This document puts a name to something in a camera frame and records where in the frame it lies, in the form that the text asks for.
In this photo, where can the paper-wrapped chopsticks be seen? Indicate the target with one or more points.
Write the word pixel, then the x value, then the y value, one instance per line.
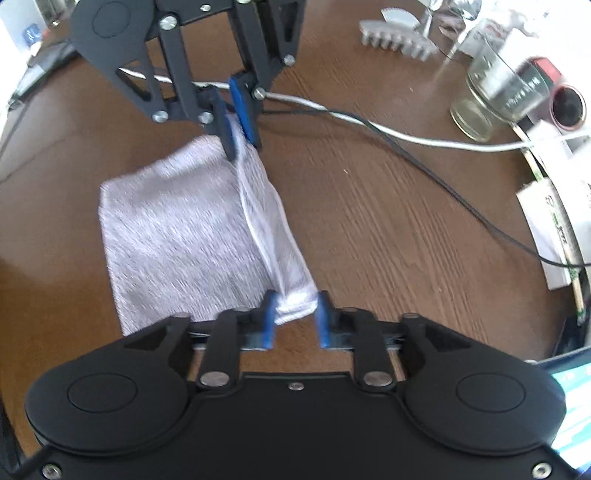
pixel 561 226

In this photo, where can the grey hair claw clip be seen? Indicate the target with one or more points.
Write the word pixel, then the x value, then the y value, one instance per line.
pixel 392 39

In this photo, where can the crumpled silver foil wrapper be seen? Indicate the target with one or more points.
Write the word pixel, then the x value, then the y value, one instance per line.
pixel 429 14

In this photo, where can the dark grey object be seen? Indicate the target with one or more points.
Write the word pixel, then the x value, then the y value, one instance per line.
pixel 46 62

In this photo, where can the silver laptop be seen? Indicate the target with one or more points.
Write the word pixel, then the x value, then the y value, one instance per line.
pixel 572 406

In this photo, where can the clear glass cup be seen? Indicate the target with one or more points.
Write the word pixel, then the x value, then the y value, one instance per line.
pixel 485 106

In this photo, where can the red round container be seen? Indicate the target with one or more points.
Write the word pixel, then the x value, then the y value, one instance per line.
pixel 568 106

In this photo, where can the white printed packet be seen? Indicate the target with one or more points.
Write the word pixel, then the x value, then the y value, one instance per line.
pixel 494 27

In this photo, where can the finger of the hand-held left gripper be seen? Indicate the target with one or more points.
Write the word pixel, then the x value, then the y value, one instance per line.
pixel 242 110
pixel 219 120

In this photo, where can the grey towel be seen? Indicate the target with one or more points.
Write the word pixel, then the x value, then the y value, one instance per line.
pixel 184 230

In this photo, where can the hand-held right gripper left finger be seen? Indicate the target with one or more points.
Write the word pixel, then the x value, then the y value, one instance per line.
pixel 268 323

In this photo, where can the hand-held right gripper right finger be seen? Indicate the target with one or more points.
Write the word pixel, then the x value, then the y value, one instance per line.
pixel 323 323

